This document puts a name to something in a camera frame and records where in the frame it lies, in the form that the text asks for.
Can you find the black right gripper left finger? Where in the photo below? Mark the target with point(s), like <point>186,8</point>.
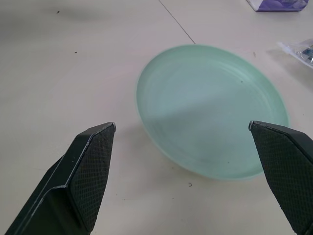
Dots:
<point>80,176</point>

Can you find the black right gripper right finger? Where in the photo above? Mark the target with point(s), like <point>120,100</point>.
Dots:
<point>286,166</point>

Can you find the light green round plate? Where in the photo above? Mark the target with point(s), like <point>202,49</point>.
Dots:
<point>207,110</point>

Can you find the clear plastic wrapper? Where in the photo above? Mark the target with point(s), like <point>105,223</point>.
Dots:
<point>299,52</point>

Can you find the purple and white package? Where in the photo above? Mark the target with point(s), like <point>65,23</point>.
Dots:
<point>278,4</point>

